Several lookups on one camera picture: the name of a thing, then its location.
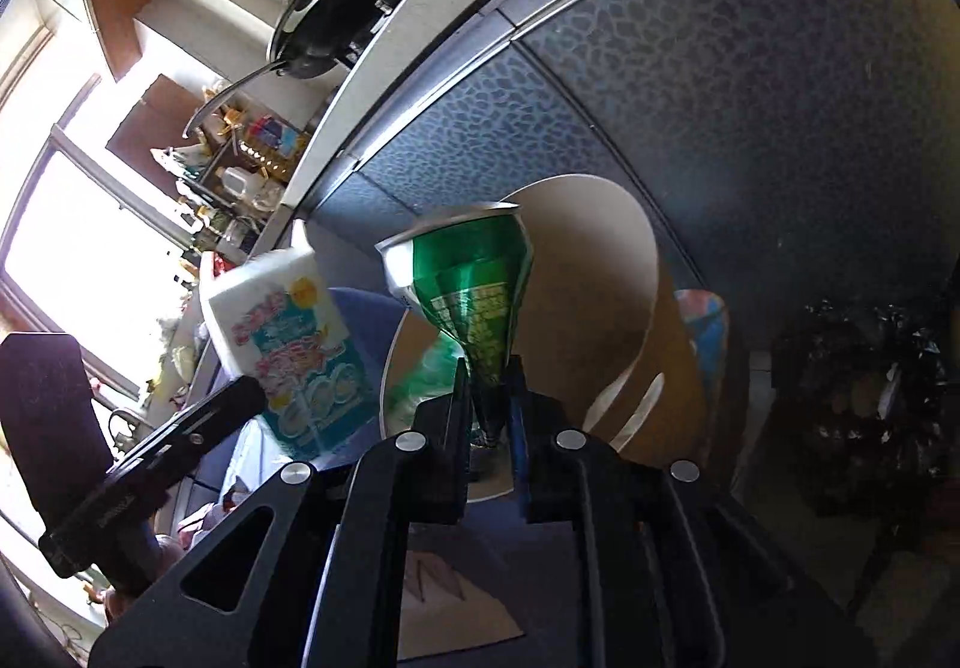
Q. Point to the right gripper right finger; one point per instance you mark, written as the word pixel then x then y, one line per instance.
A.
pixel 671 571

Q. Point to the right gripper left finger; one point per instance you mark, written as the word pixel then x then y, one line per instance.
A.
pixel 202 611

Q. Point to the green snack bag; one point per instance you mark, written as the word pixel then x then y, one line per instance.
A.
pixel 465 270

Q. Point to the blue patterned tablecloth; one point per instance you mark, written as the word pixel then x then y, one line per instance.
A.
pixel 392 590

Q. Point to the white tissue pack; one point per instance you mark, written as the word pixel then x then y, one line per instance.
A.
pixel 274 319

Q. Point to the white plastic jug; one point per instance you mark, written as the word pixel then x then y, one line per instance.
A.
pixel 240 183

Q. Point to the cooking oil bottle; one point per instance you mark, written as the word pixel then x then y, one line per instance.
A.
pixel 278 165

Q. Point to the black wok with lid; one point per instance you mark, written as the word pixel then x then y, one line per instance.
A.
pixel 310 38

